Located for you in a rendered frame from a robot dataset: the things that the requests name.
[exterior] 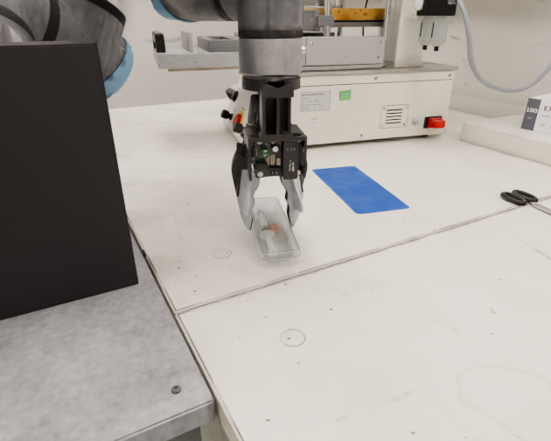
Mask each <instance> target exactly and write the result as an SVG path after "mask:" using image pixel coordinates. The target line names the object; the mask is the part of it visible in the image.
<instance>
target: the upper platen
mask: <svg viewBox="0 0 551 441"><path fill-rule="evenodd" d="M303 10H304V11H306V10H321V15H324V8H311V9H303ZM383 12H384V8H343V0H332V2H331V14H332V15H334V26H331V27H382V21H383Z"/></svg>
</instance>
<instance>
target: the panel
mask: <svg viewBox="0 0 551 441"><path fill-rule="evenodd" d="M239 74H241V73H240V71H239ZM241 76H243V74H241ZM235 91H237V95H236V97H235V99H234V101H231V103H230V106H229V108H228V111H229V113H230V114H231V113H233V118H232V120H231V121H230V120H229V119H228V118H227V119H224V121H223V123H224V124H225V125H226V127H227V128H228V129H229V130H230V131H231V133H232V134H233V135H234V136H235V138H236V139H237V140H238V141H239V142H240V143H242V141H243V138H242V137H241V135H240V134H238V133H236V132H233V121H234V118H235V116H236V115H237V114H241V122H240V123H241V124H242V125H243V127H244V126H246V123H248V110H249V103H250V97H251V95H258V93H256V92H255V91H248V90H245V89H243V88H242V83H241V78H240V81H239V83H238V86H237V88H236V90H235Z"/></svg>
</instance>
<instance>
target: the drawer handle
mask: <svg viewBox="0 0 551 441"><path fill-rule="evenodd" d="M152 40H153V47H154V48H156V50H157V53H166V50H165V42H164V35H163V33H162V32H160V31H153V32H152Z"/></svg>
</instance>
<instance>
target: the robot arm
mask: <svg viewBox="0 0 551 441"><path fill-rule="evenodd" d="M119 2H120V0H0V42H28V41H66V40H96V42H97V46H98V51H99V55H100V61H101V70H102V75H103V80H104V86H105V91H106V96H107V99H108V98H110V97H111V95H112V94H115V93H117V92H118V91H119V90H120V89H121V88H122V86H123V85H124V83H125V82H126V80H127V79H128V77H129V75H130V72H131V70H132V67H133V61H134V55H133V52H132V51H131V46H130V44H129V42H128V41H127V39H125V38H124V37H123V36H122V34H123V30H124V26H125V23H126V15H125V13H124V11H123V9H122V7H121V5H120V4H119ZM151 2H152V4H153V8H154V10H155V11H156V12H157V13H158V14H159V15H161V16H162V17H164V18H167V19H170V20H179V21H181V22H186V23H195V22H198V21H238V47H239V71H240V73H241V74H244V75H243V76H241V83H242V88H243V89H245V90H248V91H255V92H258V94H252V95H251V97H250V103H249V110H248V123H246V126H244V127H243V131H242V132H241V133H240V135H241V137H242V138H243V141H242V143H236V150H235V153H234V156H233V159H232V164H231V171H232V176H233V181H234V188H235V192H236V197H237V200H238V205H239V209H240V213H241V218H242V220H243V222H244V224H245V226H246V228H247V229H248V230H251V227H252V223H253V218H254V217H253V212H252V209H253V207H254V205H255V199H254V194H255V191H256V190H257V188H258V187H259V184H260V178H264V177H274V176H279V178H280V180H281V183H282V186H283V187H284V188H285V190H286V192H285V196H284V198H285V199H286V202H287V210H286V212H287V215H288V219H289V223H290V225H291V227H294V225H295V223H296V221H297V219H298V216H299V214H300V213H303V182H304V179H305V178H306V173H307V169H308V163H307V136H306V135H305V134H304V133H303V132H302V130H301V129H300V128H299V127H298V126H297V124H292V123H291V97H294V90H297V89H299V88H300V80H301V76H299V75H297V74H300V73H301V72H302V54H306V53H307V46H305V45H302V44H303V38H302V36H303V0H151ZM252 164H253V168H254V169H252Z"/></svg>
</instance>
